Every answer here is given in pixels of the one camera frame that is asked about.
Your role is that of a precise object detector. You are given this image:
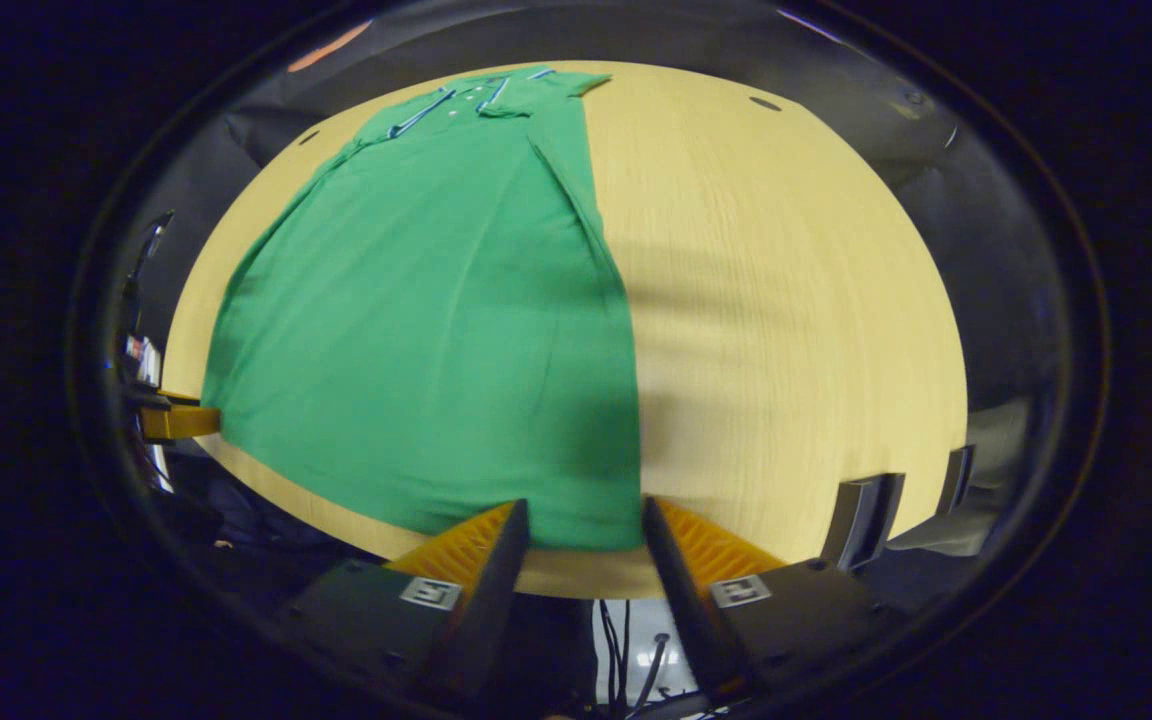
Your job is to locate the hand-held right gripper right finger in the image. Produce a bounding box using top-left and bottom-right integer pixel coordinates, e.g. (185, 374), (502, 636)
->
(641, 496), (902, 701)

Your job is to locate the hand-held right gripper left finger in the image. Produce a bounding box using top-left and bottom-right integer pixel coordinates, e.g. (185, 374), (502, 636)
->
(271, 498), (531, 706)

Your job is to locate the green T-shirt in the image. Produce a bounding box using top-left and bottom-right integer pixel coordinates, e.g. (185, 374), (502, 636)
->
(201, 65), (645, 553)

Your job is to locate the black backdrop cloth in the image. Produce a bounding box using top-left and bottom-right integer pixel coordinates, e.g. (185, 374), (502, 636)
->
(121, 5), (1077, 421)

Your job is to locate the black power cable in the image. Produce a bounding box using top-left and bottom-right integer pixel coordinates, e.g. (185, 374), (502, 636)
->
(596, 598), (677, 716)

